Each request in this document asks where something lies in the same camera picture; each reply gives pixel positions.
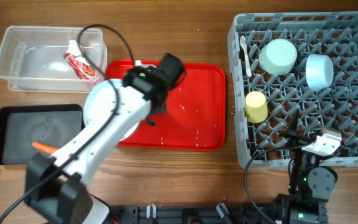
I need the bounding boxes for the white tissue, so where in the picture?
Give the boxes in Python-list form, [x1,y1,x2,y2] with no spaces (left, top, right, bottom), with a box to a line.
[65,40,82,58]

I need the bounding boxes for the black plastic bin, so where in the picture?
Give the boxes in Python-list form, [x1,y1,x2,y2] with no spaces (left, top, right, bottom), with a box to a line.
[0,104,84,165]

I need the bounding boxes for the red plastic tray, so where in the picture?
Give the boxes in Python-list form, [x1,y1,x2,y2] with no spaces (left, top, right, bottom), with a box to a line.
[118,63,226,151]

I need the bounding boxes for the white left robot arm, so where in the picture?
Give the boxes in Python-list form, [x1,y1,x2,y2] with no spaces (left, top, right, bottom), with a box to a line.
[23,66,184,223]

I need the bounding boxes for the white plastic spoon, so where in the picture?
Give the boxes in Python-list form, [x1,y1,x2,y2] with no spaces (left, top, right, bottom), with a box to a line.
[239,35,252,77]

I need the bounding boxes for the light blue bowl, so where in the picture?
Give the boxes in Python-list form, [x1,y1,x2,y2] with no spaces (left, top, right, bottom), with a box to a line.
[305,54,334,91]

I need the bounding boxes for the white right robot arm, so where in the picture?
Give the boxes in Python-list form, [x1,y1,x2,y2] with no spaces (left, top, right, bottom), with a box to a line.
[268,111,342,223]

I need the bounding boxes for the green bowl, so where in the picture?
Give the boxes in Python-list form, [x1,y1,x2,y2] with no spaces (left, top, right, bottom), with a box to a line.
[259,39,298,75]

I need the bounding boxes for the light blue plate with scraps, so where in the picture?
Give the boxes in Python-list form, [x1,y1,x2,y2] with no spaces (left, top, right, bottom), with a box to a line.
[83,78,138,126]

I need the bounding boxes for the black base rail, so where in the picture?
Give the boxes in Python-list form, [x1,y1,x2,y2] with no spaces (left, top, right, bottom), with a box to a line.
[104,202,291,224]

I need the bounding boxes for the red snack wrapper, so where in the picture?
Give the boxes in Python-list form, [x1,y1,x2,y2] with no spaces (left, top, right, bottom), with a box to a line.
[63,53,95,80]

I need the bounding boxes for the yellow plastic cup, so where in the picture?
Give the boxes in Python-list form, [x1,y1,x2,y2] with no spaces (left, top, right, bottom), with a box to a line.
[245,91,268,123]

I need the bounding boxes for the orange carrot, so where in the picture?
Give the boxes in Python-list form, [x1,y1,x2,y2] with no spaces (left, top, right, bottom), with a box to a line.
[32,142,58,155]

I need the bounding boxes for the grey dishwasher rack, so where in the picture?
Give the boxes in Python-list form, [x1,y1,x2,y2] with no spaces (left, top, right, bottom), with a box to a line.
[227,12,358,169]

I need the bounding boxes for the clear plastic bin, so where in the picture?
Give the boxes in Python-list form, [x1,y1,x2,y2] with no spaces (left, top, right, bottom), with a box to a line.
[0,26,103,93]

